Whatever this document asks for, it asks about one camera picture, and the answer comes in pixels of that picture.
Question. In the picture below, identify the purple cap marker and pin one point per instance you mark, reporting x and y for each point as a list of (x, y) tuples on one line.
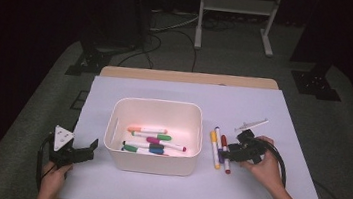
[(218, 136)]

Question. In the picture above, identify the black cap marker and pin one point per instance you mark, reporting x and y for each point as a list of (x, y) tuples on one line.
[(155, 146)]

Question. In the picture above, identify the black stand base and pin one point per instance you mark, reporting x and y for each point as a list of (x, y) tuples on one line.
[(315, 85), (90, 59)]

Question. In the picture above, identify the dark blue cap marker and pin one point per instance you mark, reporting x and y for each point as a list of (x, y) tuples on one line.
[(157, 151)]

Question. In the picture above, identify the yellow cap marker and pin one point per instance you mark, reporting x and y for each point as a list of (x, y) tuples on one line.
[(215, 152)]

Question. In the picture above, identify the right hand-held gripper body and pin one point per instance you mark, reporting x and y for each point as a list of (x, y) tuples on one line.
[(252, 151)]

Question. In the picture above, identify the magenta cap marker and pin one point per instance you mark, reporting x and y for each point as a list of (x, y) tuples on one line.
[(153, 140)]

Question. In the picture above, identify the person's right hand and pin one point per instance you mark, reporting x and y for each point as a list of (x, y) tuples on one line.
[(268, 170)]

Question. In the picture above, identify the white plastic bin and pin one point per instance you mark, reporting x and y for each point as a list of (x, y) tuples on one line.
[(150, 163)]

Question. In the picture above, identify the red cap marker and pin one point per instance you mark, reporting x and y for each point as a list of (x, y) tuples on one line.
[(224, 141)]

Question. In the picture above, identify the pale lavender table mat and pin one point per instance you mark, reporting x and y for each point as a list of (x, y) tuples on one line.
[(116, 84)]

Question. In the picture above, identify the green cap marker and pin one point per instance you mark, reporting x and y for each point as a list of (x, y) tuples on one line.
[(163, 137), (130, 148)]

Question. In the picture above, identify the peach cap marker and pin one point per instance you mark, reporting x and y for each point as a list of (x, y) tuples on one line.
[(134, 129)]

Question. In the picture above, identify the white metal stand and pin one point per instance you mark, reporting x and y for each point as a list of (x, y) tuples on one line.
[(199, 31)]

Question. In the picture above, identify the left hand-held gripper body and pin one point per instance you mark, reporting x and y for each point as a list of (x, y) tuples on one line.
[(60, 156)]

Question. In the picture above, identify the person's left hand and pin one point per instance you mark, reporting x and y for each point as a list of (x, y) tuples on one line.
[(52, 181)]

